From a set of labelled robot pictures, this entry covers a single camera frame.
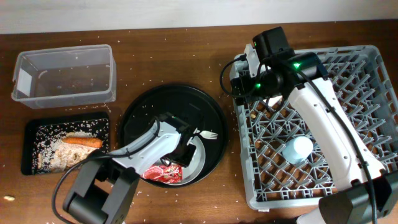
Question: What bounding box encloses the light blue plastic cup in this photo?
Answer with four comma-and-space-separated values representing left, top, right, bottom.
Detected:
282, 136, 313, 165

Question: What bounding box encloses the white plastic fork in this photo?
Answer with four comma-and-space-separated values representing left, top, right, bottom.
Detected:
193, 129, 218, 140

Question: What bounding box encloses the clear plastic bin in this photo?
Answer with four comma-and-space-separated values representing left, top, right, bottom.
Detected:
11, 44, 117, 109

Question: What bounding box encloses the grey plate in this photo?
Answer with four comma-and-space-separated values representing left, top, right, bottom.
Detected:
153, 137, 206, 186

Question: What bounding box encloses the black rectangular tray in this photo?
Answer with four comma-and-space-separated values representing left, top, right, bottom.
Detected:
21, 112, 110, 175

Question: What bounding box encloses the orange carrot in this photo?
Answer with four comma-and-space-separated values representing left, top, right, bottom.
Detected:
62, 137, 103, 148

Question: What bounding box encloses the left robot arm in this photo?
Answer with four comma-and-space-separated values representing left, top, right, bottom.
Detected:
63, 113, 195, 223

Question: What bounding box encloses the pile of rice scraps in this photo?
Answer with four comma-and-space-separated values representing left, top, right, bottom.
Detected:
30, 118, 109, 175

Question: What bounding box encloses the round black serving tray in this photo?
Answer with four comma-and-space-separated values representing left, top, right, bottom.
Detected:
118, 84, 229, 185

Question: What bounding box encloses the grey dishwasher rack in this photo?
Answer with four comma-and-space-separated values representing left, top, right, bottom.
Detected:
234, 45, 397, 212

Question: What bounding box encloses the peanut on table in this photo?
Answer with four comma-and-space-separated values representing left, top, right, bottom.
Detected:
4, 195, 15, 201

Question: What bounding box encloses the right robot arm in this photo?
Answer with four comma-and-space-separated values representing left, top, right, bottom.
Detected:
226, 27, 397, 223

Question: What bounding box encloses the red snack wrapper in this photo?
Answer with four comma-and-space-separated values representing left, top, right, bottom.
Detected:
141, 165, 183, 184

